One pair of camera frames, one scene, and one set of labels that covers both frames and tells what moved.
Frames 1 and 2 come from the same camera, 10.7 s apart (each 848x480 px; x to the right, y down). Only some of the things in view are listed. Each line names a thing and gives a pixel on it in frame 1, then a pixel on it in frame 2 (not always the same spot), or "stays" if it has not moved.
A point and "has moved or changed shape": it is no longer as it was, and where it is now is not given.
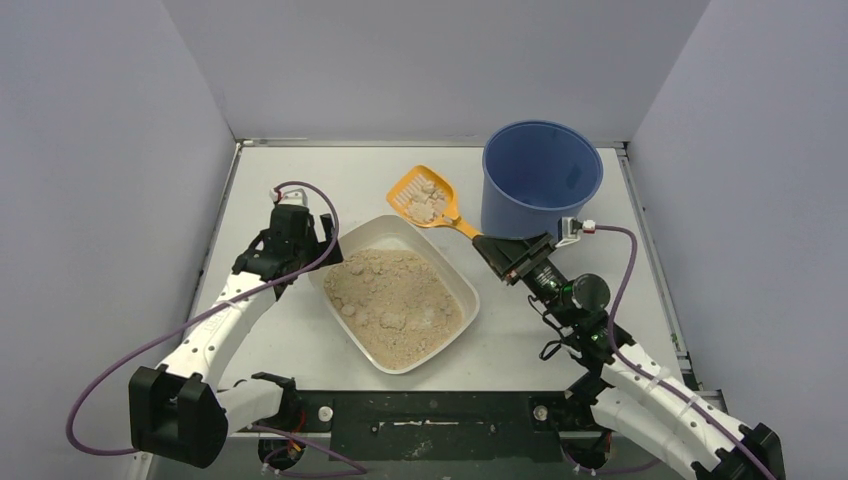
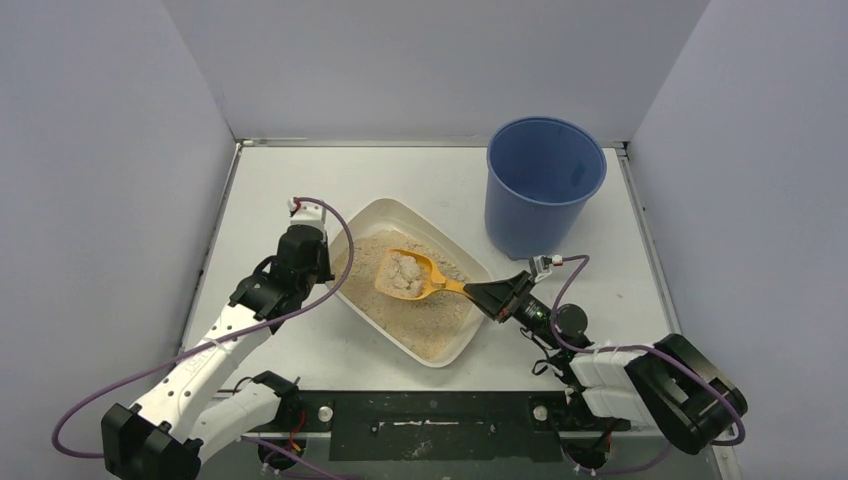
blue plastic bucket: [533, 174] stays
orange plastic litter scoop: [428, 200] -> [409, 275]
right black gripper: [520, 257] -> [514, 299]
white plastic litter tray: [400, 291] has moved or changed shape
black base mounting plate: [432, 426] stays
